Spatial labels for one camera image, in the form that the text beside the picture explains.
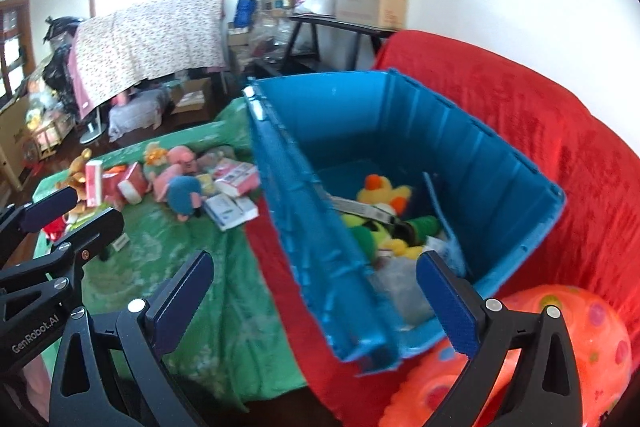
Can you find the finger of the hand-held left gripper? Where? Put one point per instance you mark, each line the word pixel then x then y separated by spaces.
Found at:
pixel 97 229
pixel 50 208

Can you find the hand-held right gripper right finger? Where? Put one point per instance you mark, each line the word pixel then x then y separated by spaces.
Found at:
pixel 447 302

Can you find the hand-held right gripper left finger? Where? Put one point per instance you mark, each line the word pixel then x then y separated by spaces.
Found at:
pixel 180 302

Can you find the blue plastic crate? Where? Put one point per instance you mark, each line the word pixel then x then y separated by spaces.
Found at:
pixel 450 132

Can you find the person's left forearm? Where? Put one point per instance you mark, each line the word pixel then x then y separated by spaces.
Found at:
pixel 27 382

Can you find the red plush toy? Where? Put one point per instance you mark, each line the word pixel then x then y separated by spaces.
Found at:
pixel 55 229

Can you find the red white tissue pack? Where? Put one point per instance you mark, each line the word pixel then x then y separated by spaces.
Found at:
pixel 112 187

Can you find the tall pink tissue pack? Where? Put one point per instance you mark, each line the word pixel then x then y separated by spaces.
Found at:
pixel 94 184

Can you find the green blanket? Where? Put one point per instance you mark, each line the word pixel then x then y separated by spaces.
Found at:
pixel 225 282

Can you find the tan bear plush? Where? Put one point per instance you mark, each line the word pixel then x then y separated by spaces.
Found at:
pixel 80 167

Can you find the wooden rack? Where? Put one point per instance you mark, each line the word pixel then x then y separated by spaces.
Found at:
pixel 50 134

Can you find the green cylinder toy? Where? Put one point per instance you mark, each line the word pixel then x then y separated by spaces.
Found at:
pixel 425 227

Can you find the tall brown cardboard box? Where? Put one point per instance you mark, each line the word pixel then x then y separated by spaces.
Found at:
pixel 12 132

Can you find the white fan stand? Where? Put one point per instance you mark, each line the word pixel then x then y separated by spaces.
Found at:
pixel 92 127

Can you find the blue pig plush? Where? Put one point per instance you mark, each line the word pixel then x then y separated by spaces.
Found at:
pixel 185 197

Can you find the yellow flower plush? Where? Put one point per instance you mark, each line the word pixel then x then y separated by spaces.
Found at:
pixel 155 154

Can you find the white blue medicine box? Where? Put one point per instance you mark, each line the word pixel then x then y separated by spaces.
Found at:
pixel 222 212

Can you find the green plush toy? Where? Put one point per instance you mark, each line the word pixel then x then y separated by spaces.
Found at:
pixel 367 239

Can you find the pink pig plush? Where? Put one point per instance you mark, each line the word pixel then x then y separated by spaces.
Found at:
pixel 180 159

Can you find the small white box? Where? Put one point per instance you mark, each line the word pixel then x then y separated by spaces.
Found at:
pixel 247 208

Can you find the yellow packet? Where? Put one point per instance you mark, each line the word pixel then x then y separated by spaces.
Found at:
pixel 206 183

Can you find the grey cushion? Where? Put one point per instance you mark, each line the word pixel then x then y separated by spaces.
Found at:
pixel 132 114

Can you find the yellow duck plush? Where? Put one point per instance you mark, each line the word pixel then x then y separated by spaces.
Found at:
pixel 380 197

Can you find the grey long packet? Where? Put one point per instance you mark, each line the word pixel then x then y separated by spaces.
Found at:
pixel 360 207

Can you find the black garbage bag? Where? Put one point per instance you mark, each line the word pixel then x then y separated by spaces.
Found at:
pixel 60 72

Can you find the pink white wide pack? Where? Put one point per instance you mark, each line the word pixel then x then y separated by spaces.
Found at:
pixel 235 177

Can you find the orange inflatable ball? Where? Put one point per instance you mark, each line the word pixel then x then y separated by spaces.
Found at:
pixel 590 347

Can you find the open flat cardboard box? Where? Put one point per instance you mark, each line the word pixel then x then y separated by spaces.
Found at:
pixel 190 97

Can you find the wooden door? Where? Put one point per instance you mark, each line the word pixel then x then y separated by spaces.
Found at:
pixel 25 32

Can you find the floral bed sheet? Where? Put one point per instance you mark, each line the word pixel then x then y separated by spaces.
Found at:
pixel 150 32

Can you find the red blanket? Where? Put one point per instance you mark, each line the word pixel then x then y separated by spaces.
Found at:
pixel 550 107

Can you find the pile of clear packets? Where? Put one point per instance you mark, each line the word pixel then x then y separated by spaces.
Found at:
pixel 265 42

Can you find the blue bag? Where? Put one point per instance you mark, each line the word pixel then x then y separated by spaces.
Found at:
pixel 245 9

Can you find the black table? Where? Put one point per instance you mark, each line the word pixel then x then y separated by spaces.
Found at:
pixel 330 22

